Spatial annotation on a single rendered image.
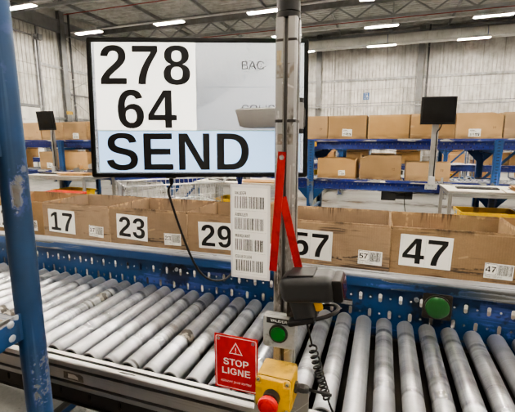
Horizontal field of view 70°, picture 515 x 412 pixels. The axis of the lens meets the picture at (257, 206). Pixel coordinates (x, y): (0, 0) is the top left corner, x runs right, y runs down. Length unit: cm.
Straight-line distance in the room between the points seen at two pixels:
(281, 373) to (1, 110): 63
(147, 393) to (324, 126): 521
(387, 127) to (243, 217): 515
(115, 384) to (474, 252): 112
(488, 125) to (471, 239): 467
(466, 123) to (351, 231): 469
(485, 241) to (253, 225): 83
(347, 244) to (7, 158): 109
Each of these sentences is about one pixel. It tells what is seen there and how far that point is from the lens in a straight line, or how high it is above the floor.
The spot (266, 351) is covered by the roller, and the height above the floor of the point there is 75.
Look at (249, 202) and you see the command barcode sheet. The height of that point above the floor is 121.
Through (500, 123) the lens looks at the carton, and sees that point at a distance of 598.
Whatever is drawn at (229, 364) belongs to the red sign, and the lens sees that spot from 88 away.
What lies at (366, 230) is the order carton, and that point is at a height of 103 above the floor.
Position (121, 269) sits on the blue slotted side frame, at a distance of 173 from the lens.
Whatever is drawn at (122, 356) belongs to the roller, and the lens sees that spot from 117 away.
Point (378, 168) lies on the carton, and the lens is 556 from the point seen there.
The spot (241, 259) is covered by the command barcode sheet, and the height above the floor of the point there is 109.
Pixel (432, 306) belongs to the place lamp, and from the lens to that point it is 132.
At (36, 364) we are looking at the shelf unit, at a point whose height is 108.
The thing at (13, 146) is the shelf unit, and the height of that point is 132.
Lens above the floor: 133
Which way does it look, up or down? 10 degrees down
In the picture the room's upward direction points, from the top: straight up
